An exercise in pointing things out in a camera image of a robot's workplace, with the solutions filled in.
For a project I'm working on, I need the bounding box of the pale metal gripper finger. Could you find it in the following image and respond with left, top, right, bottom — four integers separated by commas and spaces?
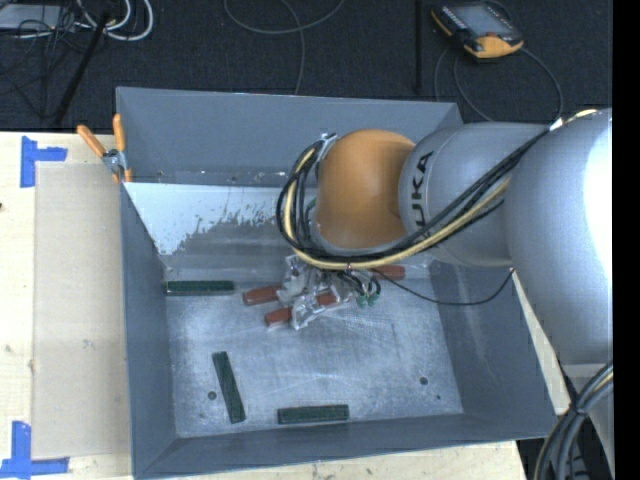
288, 295, 332, 332
276, 276, 307, 306

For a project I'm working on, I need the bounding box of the red-brown flat block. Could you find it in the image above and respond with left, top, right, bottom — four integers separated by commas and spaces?
242, 285, 284, 307
370, 264, 407, 282
264, 291, 342, 329

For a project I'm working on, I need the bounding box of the grey metal bin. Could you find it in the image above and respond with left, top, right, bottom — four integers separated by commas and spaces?
115, 86, 559, 480

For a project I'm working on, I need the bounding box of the dark green flat block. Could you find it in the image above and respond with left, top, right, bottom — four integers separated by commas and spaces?
211, 350, 248, 425
165, 279, 237, 297
276, 403, 351, 426

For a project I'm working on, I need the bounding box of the pale wood flat board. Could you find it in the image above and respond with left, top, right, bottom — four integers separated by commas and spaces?
30, 161, 132, 462

